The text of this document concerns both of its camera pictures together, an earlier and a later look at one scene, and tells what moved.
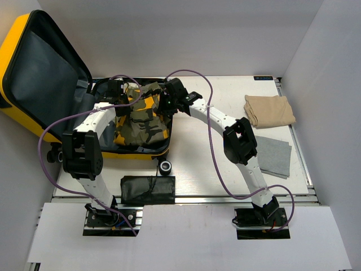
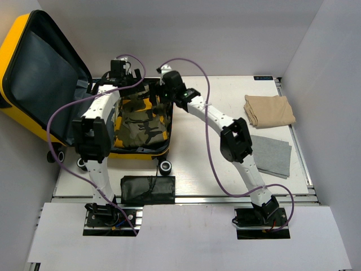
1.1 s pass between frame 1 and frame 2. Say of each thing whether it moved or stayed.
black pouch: stayed
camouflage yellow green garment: stayed
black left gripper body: moved
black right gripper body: moved
